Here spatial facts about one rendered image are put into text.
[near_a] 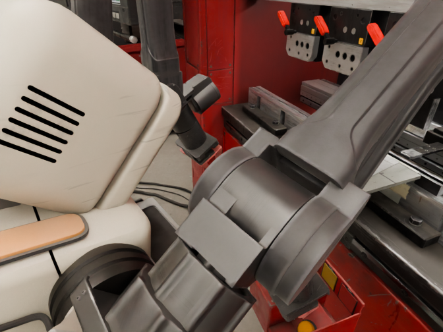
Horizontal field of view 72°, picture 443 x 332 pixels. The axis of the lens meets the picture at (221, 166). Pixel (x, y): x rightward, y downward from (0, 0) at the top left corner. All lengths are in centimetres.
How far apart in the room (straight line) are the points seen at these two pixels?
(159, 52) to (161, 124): 32
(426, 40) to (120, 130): 27
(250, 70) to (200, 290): 139
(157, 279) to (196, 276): 3
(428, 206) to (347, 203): 64
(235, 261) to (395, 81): 19
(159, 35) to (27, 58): 38
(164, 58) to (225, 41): 88
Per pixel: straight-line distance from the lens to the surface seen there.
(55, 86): 24
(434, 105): 84
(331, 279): 79
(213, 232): 20
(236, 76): 151
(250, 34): 150
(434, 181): 86
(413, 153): 96
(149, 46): 59
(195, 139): 68
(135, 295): 21
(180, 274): 20
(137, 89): 26
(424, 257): 83
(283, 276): 21
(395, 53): 31
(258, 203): 21
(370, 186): 77
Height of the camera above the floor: 140
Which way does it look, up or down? 31 degrees down
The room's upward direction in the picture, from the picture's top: straight up
